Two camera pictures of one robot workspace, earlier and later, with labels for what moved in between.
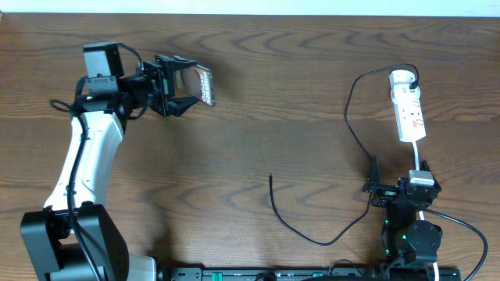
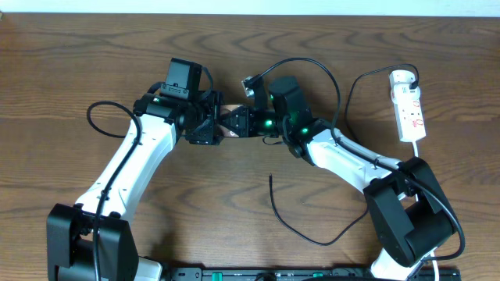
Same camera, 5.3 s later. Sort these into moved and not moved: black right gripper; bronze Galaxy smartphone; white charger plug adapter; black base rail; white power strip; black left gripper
Moved: black right gripper; bronze Galaxy smartphone; black left gripper
Not moved: white charger plug adapter; black base rail; white power strip
